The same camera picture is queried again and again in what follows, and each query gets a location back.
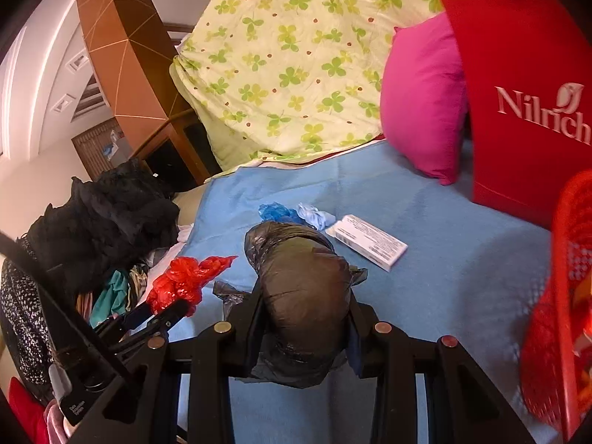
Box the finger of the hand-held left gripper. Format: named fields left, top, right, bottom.
left=122, top=299, right=191, bottom=334
left=94, top=318, right=154, bottom=358

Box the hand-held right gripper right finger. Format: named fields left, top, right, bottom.
left=344, top=295, right=532, bottom=444

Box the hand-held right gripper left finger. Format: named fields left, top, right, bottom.
left=76, top=283, right=268, bottom=444

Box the red plastic bag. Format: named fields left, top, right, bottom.
left=147, top=255, right=239, bottom=318

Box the black plastic bag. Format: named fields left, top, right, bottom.
left=213, top=222, right=369, bottom=389

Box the white cardboard box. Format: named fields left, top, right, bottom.
left=324, top=214, right=409, bottom=273

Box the blue plastic bag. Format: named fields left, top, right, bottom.
left=258, top=202, right=302, bottom=228

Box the light blue face mask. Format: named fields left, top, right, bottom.
left=296, top=202, right=338, bottom=232

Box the red plastic mesh basket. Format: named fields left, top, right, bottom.
left=520, top=169, right=592, bottom=443

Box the striped cloth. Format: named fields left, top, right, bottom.
left=75, top=263, right=149, bottom=321

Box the teal cloth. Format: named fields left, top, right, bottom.
left=90, top=270, right=131, bottom=327

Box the red cloth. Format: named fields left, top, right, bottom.
left=6, top=376, right=51, bottom=444

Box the black white-dotted cloth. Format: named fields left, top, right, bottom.
left=0, top=239, right=63, bottom=391

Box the black fluffy cloth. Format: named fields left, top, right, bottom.
left=25, top=159, right=182, bottom=284

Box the dark wooden cabinet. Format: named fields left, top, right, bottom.
left=128, top=110, right=223, bottom=186

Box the wooden lattice panel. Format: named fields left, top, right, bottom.
left=71, top=117, right=125, bottom=164

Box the pink pillow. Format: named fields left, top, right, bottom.
left=379, top=11, right=471, bottom=186

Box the brown wooden cabinet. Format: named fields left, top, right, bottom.
left=71, top=0, right=196, bottom=122

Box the green clover print quilt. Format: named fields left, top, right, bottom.
left=169, top=0, right=492, bottom=173

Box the red paper gift bag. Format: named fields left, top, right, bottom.
left=432, top=0, right=592, bottom=231

